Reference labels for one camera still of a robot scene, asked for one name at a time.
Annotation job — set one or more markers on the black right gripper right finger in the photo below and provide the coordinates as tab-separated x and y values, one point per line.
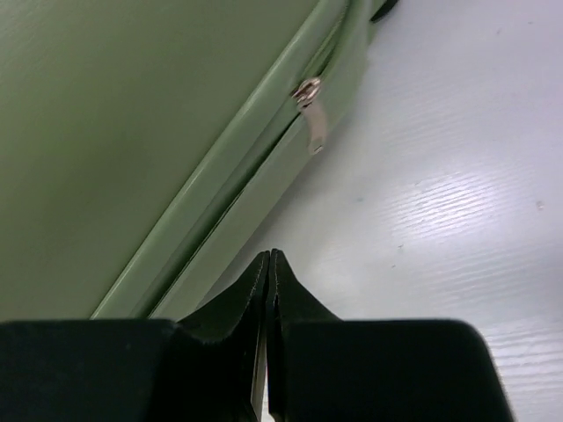
323	368

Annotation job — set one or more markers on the green hard-shell suitcase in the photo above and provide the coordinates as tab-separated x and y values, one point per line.
143	142

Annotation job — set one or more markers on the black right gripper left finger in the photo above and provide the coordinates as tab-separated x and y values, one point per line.
208	366

